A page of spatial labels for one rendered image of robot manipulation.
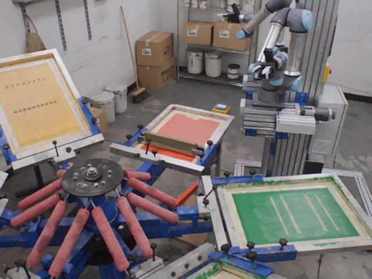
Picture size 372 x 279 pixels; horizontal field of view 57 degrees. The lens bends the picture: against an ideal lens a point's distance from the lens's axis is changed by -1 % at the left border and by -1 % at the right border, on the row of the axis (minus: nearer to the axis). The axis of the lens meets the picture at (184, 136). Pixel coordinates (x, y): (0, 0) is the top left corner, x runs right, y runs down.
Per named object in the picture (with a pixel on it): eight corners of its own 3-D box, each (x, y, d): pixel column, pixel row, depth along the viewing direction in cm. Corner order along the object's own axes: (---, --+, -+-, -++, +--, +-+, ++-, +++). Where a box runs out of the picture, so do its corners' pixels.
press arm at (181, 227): (317, 218, 205) (319, 210, 201) (321, 225, 200) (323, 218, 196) (104, 234, 194) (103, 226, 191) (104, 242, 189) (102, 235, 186)
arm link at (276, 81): (267, 79, 222) (269, 63, 216) (284, 83, 217) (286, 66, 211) (262, 83, 217) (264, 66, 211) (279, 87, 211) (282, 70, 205)
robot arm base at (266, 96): (278, 95, 259) (280, 83, 253) (279, 104, 246) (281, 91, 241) (257, 93, 261) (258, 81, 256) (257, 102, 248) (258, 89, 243)
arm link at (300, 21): (281, 85, 249) (293, 6, 221) (301, 90, 242) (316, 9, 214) (274, 90, 241) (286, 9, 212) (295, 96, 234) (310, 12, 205)
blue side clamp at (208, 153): (209, 149, 254) (210, 141, 250) (215, 151, 252) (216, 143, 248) (193, 172, 230) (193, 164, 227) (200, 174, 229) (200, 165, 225)
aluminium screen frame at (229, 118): (171, 107, 310) (171, 103, 308) (234, 120, 289) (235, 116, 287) (122, 152, 248) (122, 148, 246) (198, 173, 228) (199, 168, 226)
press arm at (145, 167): (149, 163, 231) (148, 157, 228) (157, 165, 229) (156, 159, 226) (135, 178, 217) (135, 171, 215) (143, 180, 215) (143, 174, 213)
